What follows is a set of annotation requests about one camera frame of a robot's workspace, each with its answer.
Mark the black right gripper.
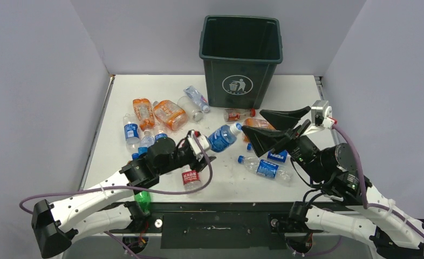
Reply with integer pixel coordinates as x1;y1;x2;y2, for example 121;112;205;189
238;106;326;181

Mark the blue label bottle front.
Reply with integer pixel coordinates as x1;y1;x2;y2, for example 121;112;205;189
208;123;242;153

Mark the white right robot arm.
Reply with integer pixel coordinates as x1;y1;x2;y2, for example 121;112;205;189
242;101;424;258

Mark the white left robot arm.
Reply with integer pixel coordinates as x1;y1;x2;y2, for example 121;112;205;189
31;130;211;258

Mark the dark green plastic trash bin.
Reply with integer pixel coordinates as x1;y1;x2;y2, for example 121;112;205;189
199;15;283;109

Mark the crushed orange bottle right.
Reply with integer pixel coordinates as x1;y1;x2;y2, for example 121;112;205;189
244;118;275;130

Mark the crushed orange bottle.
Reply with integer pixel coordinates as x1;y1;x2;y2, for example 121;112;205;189
132;98;155;131
153;100;188;132
244;118;275;130

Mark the red label bottle front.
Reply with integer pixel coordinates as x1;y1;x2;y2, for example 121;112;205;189
181;165;202;192

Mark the Pepsi bottle blue label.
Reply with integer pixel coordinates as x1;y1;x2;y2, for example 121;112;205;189
247;142;290;163

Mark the blue label bottle under gripper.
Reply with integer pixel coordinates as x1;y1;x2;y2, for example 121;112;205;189
153;125;168;141

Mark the clear bottle blue label right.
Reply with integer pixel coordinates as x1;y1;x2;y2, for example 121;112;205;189
237;155;293;186

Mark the light blue water bottle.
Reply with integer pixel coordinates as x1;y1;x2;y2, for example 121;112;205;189
138;130;155;155

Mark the crushed orange bottle middle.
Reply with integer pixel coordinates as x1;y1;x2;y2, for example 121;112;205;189
153;100;188;132

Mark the small brown red-capped bottle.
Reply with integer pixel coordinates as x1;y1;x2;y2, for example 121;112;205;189
223;108;256;122

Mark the blue label bottle far left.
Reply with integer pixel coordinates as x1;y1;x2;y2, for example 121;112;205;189
123;113;140;159

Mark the green plastic bottle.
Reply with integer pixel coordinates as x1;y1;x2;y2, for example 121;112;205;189
134;191;152;214

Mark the crushed orange bottle far left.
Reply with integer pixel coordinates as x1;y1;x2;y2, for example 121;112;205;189
132;98;155;131

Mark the crushed clear bottle white cap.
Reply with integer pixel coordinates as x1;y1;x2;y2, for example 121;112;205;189
183;86;210;113

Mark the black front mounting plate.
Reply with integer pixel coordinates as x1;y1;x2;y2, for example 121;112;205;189
113;202;308;250

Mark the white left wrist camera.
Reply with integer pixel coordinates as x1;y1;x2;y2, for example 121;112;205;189
187;130;211;159

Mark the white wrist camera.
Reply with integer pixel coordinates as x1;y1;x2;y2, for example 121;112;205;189
187;130;211;159
311;100;337;130

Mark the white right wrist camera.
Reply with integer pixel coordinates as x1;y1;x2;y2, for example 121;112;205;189
311;100;337;130

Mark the aluminium rail frame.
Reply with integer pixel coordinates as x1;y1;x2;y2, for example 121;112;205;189
313;76;380;237

